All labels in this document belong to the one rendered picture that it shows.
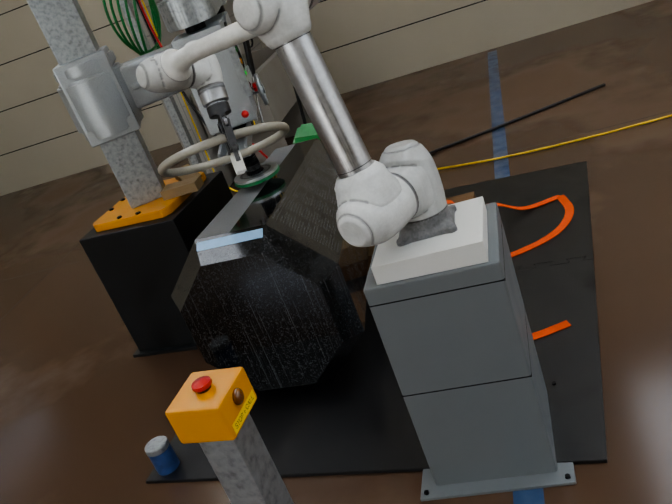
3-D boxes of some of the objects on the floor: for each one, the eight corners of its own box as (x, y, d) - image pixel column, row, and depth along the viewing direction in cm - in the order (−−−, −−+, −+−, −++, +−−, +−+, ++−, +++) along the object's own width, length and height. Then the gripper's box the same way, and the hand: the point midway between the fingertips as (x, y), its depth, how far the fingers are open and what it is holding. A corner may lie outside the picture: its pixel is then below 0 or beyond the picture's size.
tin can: (170, 455, 303) (157, 432, 298) (184, 461, 296) (171, 438, 291) (153, 472, 297) (139, 449, 292) (167, 478, 290) (153, 455, 285)
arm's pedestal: (560, 382, 264) (511, 190, 232) (576, 484, 221) (519, 266, 189) (429, 402, 279) (366, 224, 247) (421, 501, 236) (343, 302, 204)
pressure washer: (328, 193, 526) (286, 81, 490) (368, 189, 505) (327, 72, 470) (303, 216, 501) (257, 100, 466) (344, 213, 481) (299, 91, 445)
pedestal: (133, 358, 398) (70, 244, 368) (185, 293, 453) (133, 189, 422) (234, 344, 373) (175, 221, 342) (276, 278, 427) (228, 166, 397)
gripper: (229, 94, 224) (255, 165, 225) (226, 107, 241) (249, 173, 242) (206, 100, 223) (232, 172, 223) (204, 114, 239) (228, 180, 240)
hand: (238, 163), depth 232 cm, fingers closed on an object, 4 cm apart
